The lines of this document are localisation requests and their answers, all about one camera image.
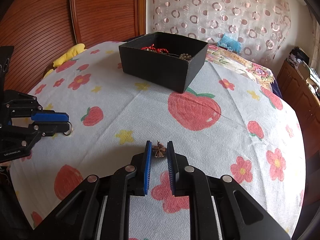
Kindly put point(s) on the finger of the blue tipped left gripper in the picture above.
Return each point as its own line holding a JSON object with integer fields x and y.
{"x": 50, "y": 117}

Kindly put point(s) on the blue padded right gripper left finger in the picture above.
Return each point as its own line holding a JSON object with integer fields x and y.
{"x": 130, "y": 180}

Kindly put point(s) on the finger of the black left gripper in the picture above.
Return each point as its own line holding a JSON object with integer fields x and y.
{"x": 49, "y": 129}

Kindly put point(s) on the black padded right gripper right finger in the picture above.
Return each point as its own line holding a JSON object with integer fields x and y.
{"x": 186, "y": 180}

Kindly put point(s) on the rose gold flower brooch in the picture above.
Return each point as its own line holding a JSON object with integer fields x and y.
{"x": 159, "y": 150}

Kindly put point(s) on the black cardboard jewelry box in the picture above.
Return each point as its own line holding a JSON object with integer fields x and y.
{"x": 169, "y": 60}

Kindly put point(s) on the yellow plush toy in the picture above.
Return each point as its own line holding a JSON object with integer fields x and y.
{"x": 65, "y": 61}

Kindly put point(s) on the strawberry flower print cloth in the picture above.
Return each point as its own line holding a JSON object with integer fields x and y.
{"x": 224, "y": 123}

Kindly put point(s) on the brown wooden wardrobe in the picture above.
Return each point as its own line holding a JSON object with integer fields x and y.
{"x": 42, "y": 30}

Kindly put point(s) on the floral bed quilt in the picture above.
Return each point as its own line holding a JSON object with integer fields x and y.
{"x": 232, "y": 61}

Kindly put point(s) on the wooden side cabinet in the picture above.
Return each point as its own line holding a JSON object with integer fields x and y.
{"x": 297, "y": 94}

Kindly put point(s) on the blue plush toy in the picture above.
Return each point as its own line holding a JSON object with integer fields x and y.
{"x": 230, "y": 44}

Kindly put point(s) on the stack of books and papers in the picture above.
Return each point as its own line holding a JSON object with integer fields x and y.
{"x": 299, "y": 60}

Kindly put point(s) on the side window curtain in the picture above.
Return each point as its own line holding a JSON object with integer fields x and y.
{"x": 314, "y": 62}

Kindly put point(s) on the pink circle pattern curtain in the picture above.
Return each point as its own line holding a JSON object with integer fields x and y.
{"x": 259, "y": 26}

